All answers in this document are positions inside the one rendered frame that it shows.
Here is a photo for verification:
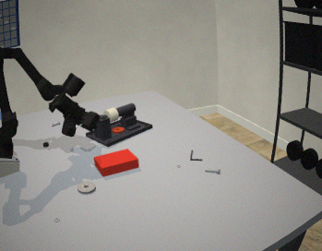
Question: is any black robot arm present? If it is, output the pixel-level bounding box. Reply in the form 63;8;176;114
0;47;85;159

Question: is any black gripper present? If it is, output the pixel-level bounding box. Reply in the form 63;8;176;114
64;102;100;132

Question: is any grey flat washer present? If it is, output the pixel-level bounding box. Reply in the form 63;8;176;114
78;182;96;194

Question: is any orange-red ring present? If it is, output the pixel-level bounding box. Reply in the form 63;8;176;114
112;127;125;134

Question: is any red rectangular block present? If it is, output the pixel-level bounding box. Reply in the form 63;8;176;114
94;149;139;177

